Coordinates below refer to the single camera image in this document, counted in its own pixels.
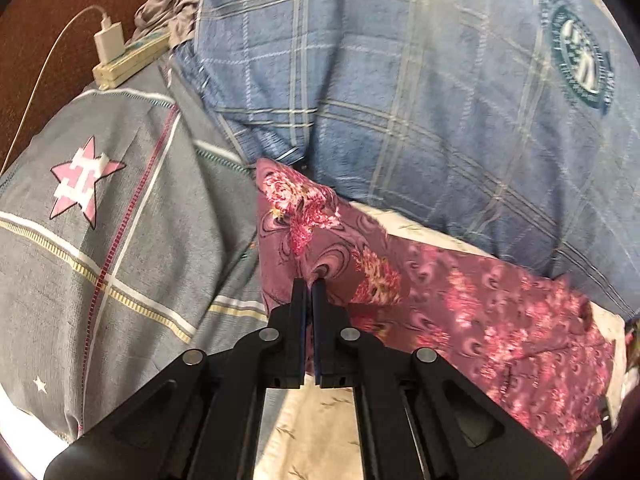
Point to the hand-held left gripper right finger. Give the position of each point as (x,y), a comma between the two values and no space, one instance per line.
(318,325)

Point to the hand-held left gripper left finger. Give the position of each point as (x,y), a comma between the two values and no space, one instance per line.
(298,325)

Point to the purple floral garment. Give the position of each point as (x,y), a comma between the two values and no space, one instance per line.
(450,300)

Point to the cream patterned bed sheet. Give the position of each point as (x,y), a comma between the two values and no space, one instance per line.
(305,435)

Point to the blue plaid quilt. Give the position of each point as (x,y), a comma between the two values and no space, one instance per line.
(400,85)

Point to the cream power strip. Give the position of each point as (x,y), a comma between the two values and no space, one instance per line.
(131,57)

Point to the grey crumpled cloth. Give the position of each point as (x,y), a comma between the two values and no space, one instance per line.
(167,10)

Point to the white charger plug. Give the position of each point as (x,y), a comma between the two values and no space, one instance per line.
(109,40)

